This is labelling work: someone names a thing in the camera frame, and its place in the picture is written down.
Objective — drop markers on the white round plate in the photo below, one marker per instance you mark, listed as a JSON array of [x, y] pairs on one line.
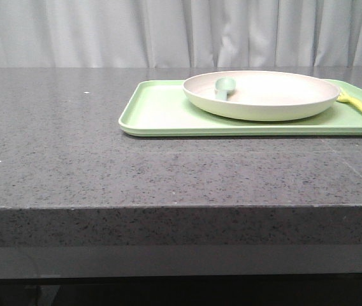
[[262, 95]]

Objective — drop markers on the pale green spoon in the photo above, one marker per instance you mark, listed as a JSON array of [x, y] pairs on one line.
[[224, 87]]

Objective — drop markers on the white curtain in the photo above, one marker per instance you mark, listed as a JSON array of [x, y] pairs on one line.
[[179, 34]]

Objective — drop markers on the light green tray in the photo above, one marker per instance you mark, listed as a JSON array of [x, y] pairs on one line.
[[160, 108]]

